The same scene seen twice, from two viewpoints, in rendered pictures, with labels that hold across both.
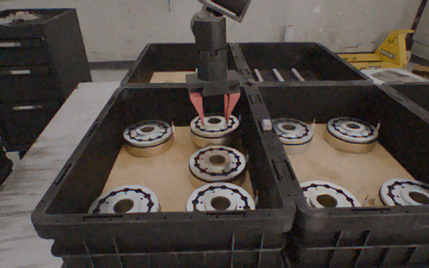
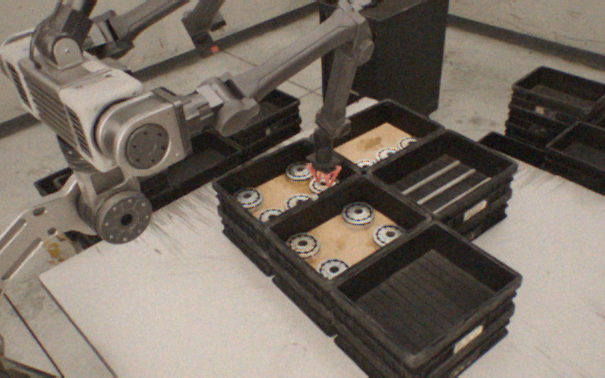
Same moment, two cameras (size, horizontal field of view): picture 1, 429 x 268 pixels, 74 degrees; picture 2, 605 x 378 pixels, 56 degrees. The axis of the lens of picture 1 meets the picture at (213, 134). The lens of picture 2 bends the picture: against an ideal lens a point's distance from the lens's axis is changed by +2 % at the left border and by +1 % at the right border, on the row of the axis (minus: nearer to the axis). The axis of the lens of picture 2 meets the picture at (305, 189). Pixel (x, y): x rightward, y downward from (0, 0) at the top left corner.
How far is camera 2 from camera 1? 1.51 m
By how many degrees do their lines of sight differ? 46
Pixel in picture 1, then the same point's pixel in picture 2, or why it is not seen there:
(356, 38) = not seen: outside the picture
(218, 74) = (319, 159)
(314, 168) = (341, 238)
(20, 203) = not seen: hidden behind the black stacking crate
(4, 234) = not seen: hidden behind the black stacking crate
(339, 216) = (270, 235)
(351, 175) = (348, 252)
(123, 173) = (271, 185)
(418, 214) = (288, 251)
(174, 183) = (280, 202)
